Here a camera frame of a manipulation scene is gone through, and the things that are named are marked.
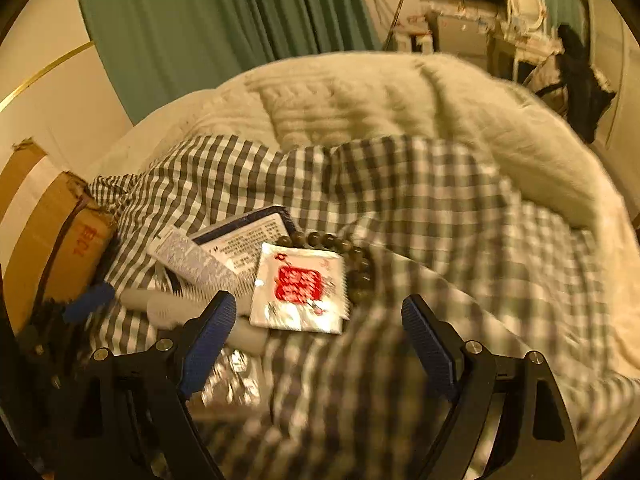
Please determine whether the black bag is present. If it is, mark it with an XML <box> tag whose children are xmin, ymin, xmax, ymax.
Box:
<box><xmin>555</xmin><ymin>24</ymin><xmax>616</xmax><ymax>143</ymax></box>

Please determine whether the brown cardboard box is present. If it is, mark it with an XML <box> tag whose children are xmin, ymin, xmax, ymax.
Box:
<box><xmin>0</xmin><ymin>137</ymin><xmax>118</xmax><ymax>336</ymax></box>

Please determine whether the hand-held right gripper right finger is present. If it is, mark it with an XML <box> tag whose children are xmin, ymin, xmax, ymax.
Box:
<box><xmin>401</xmin><ymin>294</ymin><xmax>583</xmax><ymax>480</ymax></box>

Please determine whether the dark bead bracelet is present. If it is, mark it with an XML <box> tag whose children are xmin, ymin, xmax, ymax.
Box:
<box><xmin>277</xmin><ymin>230</ymin><xmax>373</xmax><ymax>306</ymax></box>

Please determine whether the dark blue printed box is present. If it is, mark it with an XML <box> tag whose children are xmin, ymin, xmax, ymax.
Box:
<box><xmin>192</xmin><ymin>205</ymin><xmax>301</xmax><ymax>273</ymax></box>

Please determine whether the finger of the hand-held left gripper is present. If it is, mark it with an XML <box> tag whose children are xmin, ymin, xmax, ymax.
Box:
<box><xmin>30</xmin><ymin>282</ymin><xmax>116</xmax><ymax>351</ymax></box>

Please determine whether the wide green curtain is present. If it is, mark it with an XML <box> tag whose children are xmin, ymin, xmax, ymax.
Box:
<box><xmin>72</xmin><ymin>0</ymin><xmax>386</xmax><ymax>126</ymax></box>

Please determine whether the white quilted blanket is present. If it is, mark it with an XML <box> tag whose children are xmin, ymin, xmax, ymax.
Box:
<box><xmin>85</xmin><ymin>50</ymin><xmax>640</xmax><ymax>376</ymax></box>

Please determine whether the white sachet red label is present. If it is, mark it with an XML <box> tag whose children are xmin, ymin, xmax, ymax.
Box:
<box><xmin>248</xmin><ymin>241</ymin><xmax>346</xmax><ymax>335</ymax></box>

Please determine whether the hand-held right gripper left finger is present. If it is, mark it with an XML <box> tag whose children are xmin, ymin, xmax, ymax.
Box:
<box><xmin>55</xmin><ymin>290</ymin><xmax>238</xmax><ymax>480</ymax></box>

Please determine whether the white plastic bottle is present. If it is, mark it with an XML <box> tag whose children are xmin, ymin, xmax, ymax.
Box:
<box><xmin>120</xmin><ymin>287</ymin><xmax>271</xmax><ymax>356</ymax></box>

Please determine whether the gold wall trim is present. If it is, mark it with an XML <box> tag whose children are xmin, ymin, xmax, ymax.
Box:
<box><xmin>0</xmin><ymin>42</ymin><xmax>96</xmax><ymax>111</ymax></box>

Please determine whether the silver foil blister pack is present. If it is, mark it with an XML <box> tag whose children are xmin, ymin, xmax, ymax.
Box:
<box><xmin>192</xmin><ymin>347</ymin><xmax>266</xmax><ymax>411</ymax></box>

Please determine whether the white oval mirror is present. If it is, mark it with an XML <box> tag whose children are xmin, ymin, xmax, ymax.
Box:
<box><xmin>507</xmin><ymin>0</ymin><xmax>546</xmax><ymax>36</ymax></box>

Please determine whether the grey checked duvet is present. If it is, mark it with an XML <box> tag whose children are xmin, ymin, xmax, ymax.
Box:
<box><xmin>85</xmin><ymin>132</ymin><xmax>640</xmax><ymax>480</ymax></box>

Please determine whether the long white printed box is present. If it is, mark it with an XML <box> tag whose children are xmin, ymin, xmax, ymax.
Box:
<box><xmin>146</xmin><ymin>227</ymin><xmax>238</xmax><ymax>293</ymax></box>

